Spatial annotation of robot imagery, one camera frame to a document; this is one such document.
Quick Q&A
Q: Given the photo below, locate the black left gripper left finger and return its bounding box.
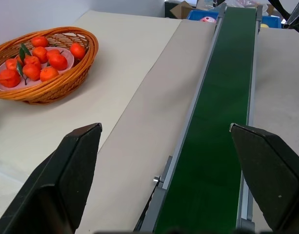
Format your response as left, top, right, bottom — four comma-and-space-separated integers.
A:
0, 122, 103, 234

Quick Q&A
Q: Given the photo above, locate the black pointed left gripper right finger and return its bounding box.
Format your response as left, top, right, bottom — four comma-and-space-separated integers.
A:
281, 1, 299, 29

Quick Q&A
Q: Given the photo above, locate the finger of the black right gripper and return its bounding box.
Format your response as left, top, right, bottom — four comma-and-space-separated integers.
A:
229, 123, 299, 232

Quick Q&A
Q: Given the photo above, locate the green conveyor belt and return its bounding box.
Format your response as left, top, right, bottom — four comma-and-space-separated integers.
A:
153, 6, 258, 234
133, 4, 263, 234

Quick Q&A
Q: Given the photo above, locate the blue plastic bin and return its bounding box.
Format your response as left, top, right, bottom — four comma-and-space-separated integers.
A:
260, 16, 289, 29
187, 9, 219, 23

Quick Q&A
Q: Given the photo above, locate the orange wicker basket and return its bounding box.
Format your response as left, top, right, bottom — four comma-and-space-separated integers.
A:
0, 26, 99, 105

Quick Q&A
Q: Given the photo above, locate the orange toy tangerine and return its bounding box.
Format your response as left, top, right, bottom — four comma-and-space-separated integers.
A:
40, 67, 60, 82
32, 46, 48, 64
23, 55, 41, 69
48, 53, 68, 71
22, 63, 41, 81
5, 58, 19, 71
0, 69, 21, 88
31, 36, 49, 48
70, 43, 86, 59
46, 49, 61, 59

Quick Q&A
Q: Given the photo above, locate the brown cardboard box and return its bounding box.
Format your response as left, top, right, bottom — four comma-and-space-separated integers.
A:
170, 0, 197, 19

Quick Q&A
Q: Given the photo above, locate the pink plastic plate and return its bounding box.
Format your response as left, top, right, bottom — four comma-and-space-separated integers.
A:
0, 46, 75, 92

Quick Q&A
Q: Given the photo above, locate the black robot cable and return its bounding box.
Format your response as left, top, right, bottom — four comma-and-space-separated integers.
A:
267, 0, 299, 38

